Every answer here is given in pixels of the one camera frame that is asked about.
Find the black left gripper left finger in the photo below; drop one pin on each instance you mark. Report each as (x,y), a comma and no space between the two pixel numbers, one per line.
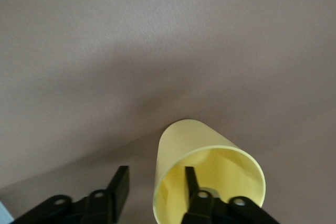
(118,197)

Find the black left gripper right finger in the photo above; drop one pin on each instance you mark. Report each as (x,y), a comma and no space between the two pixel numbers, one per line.
(199,208)

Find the yellow plastic cup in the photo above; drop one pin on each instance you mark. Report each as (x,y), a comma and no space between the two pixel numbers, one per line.
(183,137)

